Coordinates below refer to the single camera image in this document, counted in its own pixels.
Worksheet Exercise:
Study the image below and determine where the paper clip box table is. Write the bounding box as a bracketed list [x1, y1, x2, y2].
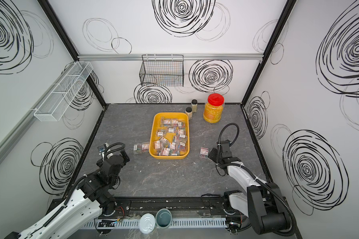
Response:
[199, 147, 209, 159]
[142, 142, 150, 153]

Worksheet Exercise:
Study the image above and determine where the yellow plastic tray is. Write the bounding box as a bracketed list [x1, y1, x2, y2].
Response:
[149, 112, 190, 159]

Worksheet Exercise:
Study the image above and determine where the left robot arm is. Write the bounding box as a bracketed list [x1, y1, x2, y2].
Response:
[6, 149, 130, 239]

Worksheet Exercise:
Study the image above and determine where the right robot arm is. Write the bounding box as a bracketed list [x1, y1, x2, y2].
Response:
[208, 140, 296, 237]

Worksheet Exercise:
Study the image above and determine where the red lid corn jar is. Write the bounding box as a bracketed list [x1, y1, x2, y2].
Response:
[203, 93, 224, 123]

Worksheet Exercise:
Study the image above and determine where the teal cup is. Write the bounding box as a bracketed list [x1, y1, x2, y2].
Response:
[156, 209, 173, 229]

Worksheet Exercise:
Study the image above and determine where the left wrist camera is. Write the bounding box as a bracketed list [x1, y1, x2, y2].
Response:
[97, 143, 109, 155]

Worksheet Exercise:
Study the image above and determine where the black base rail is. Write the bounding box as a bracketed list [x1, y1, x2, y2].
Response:
[47, 195, 288, 216]

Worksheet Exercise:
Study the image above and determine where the white slotted cable duct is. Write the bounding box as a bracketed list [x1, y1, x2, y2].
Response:
[81, 218, 227, 230]

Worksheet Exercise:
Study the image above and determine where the white mesh wall shelf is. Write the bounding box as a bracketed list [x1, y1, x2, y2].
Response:
[34, 61, 93, 121]

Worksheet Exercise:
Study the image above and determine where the black wire basket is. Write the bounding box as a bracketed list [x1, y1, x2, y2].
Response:
[139, 54, 184, 87]

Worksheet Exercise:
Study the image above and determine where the black corrugated cable right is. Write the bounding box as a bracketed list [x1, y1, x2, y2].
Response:
[217, 123, 297, 237]

